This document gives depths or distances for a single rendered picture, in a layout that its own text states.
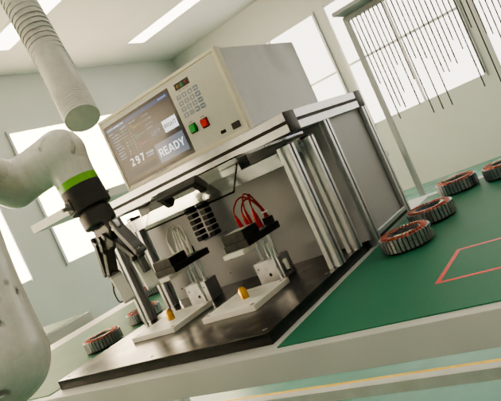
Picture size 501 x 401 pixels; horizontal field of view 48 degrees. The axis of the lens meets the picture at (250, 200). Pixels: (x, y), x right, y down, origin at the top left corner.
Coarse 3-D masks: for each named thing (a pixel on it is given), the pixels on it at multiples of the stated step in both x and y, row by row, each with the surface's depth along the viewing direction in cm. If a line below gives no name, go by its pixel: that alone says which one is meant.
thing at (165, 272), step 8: (168, 256) 144; (176, 256) 140; (184, 256) 143; (192, 256) 144; (200, 256) 147; (160, 264) 140; (168, 264) 139; (176, 264) 139; (184, 264) 141; (192, 264) 148; (200, 264) 147; (160, 272) 141; (168, 272) 139; (176, 272) 139; (200, 272) 147; (160, 280) 138; (168, 280) 137; (192, 280) 149
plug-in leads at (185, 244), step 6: (168, 228) 149; (180, 228) 150; (180, 234) 150; (174, 240) 146; (186, 240) 147; (180, 246) 149; (186, 246) 152; (192, 246) 152; (174, 252) 148; (186, 252) 145; (192, 252) 147
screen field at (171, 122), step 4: (172, 116) 136; (164, 120) 138; (168, 120) 137; (172, 120) 137; (176, 120) 136; (160, 124) 139; (164, 124) 138; (168, 124) 138; (172, 124) 137; (176, 124) 136; (152, 128) 141; (156, 128) 140; (160, 128) 139; (164, 128) 139; (168, 128) 138; (172, 128) 137; (148, 132) 142; (152, 132) 141; (156, 132) 140; (160, 132) 140; (164, 132) 139; (152, 136) 141; (156, 136) 141; (152, 140) 142
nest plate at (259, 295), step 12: (252, 288) 130; (264, 288) 124; (276, 288) 120; (228, 300) 129; (240, 300) 123; (252, 300) 117; (264, 300) 115; (216, 312) 122; (228, 312) 116; (240, 312) 115; (204, 324) 121
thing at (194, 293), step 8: (200, 280) 148; (208, 280) 146; (216, 280) 148; (184, 288) 149; (192, 288) 147; (208, 288) 145; (216, 288) 147; (192, 296) 148; (200, 296) 146; (208, 296) 145; (216, 296) 146; (192, 304) 149
